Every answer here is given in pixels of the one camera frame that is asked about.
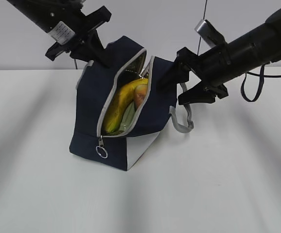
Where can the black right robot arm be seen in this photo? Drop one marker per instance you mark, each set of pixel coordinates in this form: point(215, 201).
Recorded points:
point(224, 61)

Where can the navy and white lunch bag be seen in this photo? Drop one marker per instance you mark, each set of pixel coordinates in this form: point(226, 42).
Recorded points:
point(95, 91)

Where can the brown bread roll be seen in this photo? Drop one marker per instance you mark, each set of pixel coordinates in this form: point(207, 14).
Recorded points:
point(140, 94)

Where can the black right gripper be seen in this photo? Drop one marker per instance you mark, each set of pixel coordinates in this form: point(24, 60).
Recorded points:
point(204, 92)

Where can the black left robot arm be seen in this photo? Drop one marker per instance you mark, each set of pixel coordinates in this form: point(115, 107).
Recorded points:
point(39, 11)

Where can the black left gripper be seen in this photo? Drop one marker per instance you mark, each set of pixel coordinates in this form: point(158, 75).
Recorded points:
point(76, 34)

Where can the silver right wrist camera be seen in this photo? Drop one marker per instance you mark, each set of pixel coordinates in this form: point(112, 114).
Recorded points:
point(209, 34)

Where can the yellow banana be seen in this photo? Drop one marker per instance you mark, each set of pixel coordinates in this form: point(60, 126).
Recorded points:
point(121, 100)

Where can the green lidded glass container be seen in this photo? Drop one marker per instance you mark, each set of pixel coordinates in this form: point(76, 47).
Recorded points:
point(126, 119)

